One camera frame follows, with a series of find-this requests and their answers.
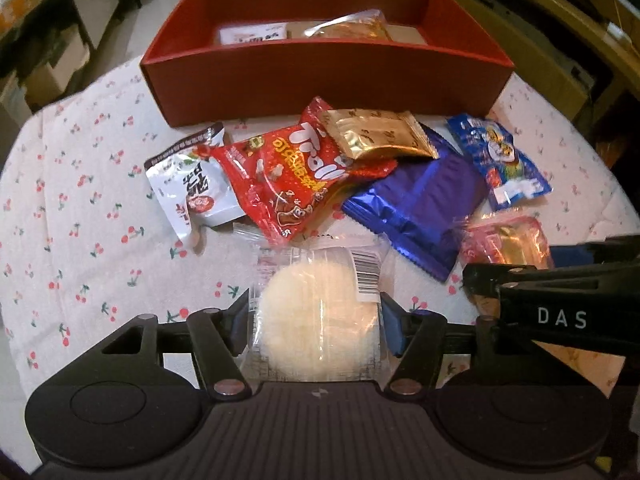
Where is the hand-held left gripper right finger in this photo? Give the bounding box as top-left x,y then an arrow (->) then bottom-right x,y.
379,291 -> 506,402

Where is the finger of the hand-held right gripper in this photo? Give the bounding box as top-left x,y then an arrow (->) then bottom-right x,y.
462,261 -> 640,307
549,235 -> 640,268

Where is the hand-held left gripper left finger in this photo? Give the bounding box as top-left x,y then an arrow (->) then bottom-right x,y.
85,290 -> 252,402

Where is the pink clear snack packet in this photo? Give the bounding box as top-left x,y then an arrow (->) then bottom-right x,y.
460,215 -> 553,271

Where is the clear rice cracker packet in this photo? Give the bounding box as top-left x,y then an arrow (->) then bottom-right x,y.
245,232 -> 396,383

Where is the red snack packet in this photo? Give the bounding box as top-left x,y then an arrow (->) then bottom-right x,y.
212,96 -> 398,246

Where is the red cardboard box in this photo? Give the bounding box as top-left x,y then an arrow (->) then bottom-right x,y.
139,0 -> 516,128

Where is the blue cartoon snack packet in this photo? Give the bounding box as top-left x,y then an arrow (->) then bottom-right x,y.
445,114 -> 553,213

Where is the purple foil snack packet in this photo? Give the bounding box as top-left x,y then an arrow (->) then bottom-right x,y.
342,122 -> 488,283

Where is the white snack packet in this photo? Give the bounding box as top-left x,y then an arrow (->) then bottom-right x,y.
144,122 -> 248,241

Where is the gold foil snack packet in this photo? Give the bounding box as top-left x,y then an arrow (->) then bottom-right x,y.
322,107 -> 441,161

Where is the cherry print tablecloth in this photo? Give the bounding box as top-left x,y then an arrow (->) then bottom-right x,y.
0,55 -> 640,411

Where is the white pink label packet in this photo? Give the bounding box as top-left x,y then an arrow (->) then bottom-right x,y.
219,22 -> 290,46

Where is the clear brown pastry packet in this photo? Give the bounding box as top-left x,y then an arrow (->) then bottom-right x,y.
300,9 -> 396,41

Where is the open cardboard box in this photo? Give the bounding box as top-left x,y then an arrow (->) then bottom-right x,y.
20,27 -> 93,107

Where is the white cabinet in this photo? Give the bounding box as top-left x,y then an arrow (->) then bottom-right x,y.
69,0 -> 121,50

